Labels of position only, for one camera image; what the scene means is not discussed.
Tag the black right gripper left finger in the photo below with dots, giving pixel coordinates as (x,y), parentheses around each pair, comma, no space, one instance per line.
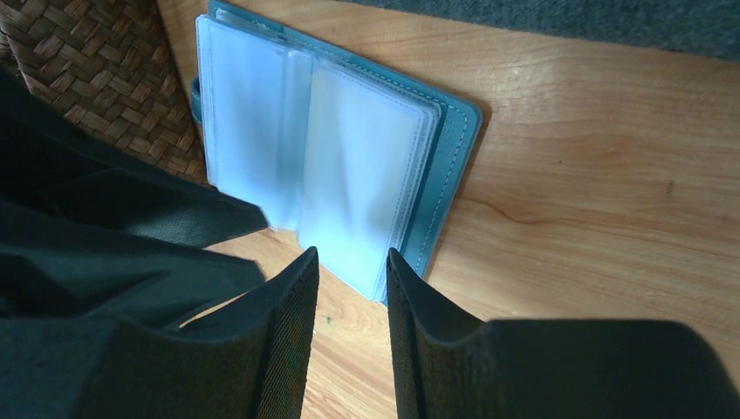
(248,359)

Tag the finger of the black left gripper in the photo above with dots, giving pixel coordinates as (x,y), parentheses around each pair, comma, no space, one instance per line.
(50,166)
(56,269)

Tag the teal leather card holder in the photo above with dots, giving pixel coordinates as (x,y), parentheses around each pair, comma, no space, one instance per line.
(355,158)

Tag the dark grey dotted cloth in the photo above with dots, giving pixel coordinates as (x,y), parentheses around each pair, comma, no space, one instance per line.
(704,28)

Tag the woven wicker basket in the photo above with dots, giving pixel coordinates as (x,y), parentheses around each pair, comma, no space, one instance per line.
(107,67)

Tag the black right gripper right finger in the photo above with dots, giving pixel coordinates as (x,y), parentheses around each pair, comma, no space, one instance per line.
(447,363)

